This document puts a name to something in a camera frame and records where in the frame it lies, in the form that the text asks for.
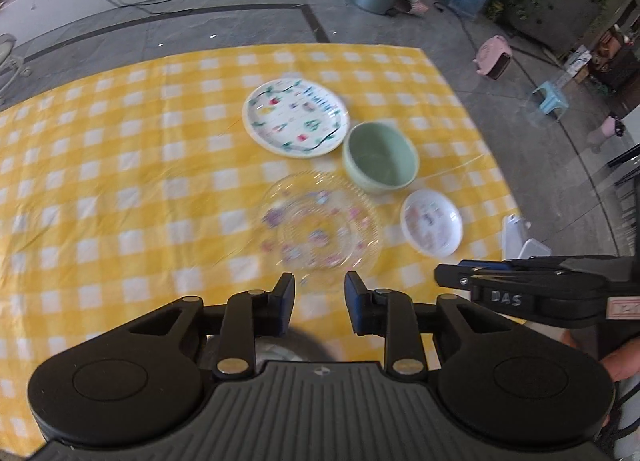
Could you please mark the yellow checked tablecloth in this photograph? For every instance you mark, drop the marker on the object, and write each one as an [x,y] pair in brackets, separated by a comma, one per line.
[125,166]

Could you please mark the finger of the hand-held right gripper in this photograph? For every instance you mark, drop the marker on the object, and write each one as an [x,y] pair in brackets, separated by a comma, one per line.
[500,298]
[482,266]

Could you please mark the blue plastic stool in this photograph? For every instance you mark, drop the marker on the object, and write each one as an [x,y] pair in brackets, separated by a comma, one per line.
[550,91]

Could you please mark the green ceramic bowl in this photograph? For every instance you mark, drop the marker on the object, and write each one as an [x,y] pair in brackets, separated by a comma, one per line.
[380,161]

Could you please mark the dark cluttered shelf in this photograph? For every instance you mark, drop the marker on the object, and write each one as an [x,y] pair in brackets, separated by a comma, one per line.
[610,61]

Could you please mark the clear glass sticker plate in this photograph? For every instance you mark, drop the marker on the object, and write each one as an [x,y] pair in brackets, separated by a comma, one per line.
[320,221]

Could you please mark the person's right hand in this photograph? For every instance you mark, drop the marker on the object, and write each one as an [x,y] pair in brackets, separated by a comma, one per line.
[622,361]

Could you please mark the small white sticker dish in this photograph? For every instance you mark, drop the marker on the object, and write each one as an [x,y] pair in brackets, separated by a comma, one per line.
[430,221]

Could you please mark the white painted plate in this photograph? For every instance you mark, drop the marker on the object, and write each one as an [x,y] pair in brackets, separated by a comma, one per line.
[295,116]

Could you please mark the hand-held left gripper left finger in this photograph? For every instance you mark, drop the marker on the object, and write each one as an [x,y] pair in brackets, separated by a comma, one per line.
[286,301]

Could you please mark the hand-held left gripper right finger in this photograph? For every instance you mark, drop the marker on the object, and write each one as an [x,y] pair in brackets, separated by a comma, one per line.
[352,303]

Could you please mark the grey cabinet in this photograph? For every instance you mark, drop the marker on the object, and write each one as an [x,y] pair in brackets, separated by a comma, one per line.
[555,6]

